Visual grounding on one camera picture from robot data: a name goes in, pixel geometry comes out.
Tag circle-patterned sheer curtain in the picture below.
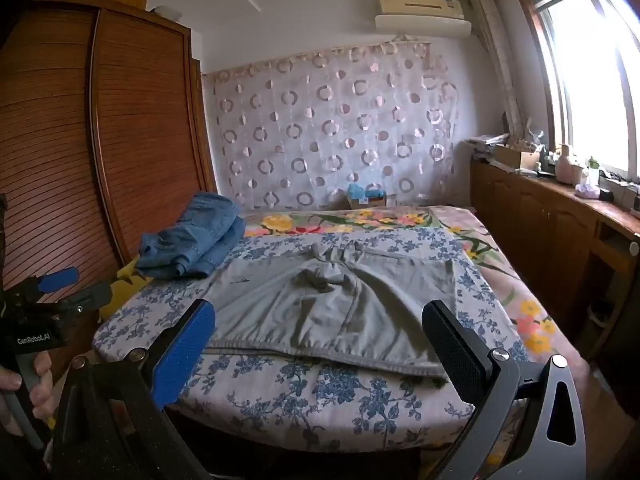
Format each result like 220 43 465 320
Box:
201 40 461 212

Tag pale window curtain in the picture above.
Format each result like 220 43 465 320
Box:
470 0 526 136

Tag person's left hand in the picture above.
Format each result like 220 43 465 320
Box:
0 349 57 438

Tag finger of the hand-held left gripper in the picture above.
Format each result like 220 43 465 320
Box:
57 281 114 318
30 266 81 306

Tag pink bottle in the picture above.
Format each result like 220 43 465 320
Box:
556 144 576 185

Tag yellow plush toy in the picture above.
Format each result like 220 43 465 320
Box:
98 255 153 323

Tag grey pants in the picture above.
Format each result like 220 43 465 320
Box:
202 241 458 380

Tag blue floral bedsheet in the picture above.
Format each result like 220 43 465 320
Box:
91 225 531 453

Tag open cardboard box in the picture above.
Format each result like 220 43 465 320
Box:
492 144 541 171

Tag white storage box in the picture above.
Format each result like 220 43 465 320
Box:
149 6 189 22

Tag white air deflector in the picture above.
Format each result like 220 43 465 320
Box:
375 14 473 37

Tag stack of papers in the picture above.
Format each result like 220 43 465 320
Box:
462 134 511 153

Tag wooden low cabinet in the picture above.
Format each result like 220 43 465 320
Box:
467 152 640 361

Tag wooden-framed window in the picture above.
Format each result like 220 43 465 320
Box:
512 0 640 181

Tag wooden slatted wardrobe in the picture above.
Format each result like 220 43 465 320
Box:
0 0 218 401

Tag beige air conditioner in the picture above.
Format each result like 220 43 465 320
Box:
377 0 464 17

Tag blue denim jeans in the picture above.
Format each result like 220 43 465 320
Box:
135 191 246 281

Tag small cardboard box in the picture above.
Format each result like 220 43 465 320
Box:
350 192 388 209

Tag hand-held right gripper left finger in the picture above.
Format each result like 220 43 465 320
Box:
50 299 217 480

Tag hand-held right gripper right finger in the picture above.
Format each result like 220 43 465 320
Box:
421 300 587 480

